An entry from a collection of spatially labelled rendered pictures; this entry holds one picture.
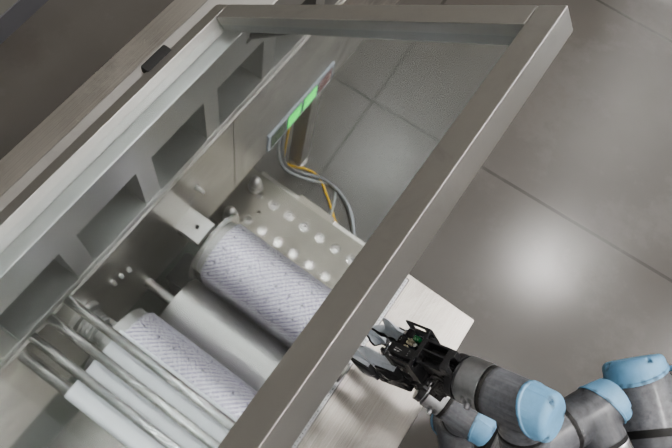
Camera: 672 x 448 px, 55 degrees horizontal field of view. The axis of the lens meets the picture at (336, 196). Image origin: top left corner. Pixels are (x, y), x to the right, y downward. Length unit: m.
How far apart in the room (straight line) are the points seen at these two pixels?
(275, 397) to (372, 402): 1.14
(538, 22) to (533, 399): 0.54
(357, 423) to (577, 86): 2.18
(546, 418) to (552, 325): 1.82
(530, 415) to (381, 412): 0.67
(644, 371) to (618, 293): 1.63
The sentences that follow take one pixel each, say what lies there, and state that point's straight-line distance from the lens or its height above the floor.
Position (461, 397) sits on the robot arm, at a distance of 1.04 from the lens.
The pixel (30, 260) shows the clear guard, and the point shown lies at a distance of 0.80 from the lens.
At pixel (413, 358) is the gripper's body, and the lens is 1.06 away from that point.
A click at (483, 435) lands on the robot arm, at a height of 1.14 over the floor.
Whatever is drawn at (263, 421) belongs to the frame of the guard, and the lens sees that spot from 0.46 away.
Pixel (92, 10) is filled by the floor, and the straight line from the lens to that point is 3.19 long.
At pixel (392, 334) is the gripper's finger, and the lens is 1.17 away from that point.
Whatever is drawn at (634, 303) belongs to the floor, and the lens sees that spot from 2.99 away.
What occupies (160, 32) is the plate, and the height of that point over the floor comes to 1.44.
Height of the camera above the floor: 2.46
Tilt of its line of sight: 66 degrees down
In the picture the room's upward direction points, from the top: 19 degrees clockwise
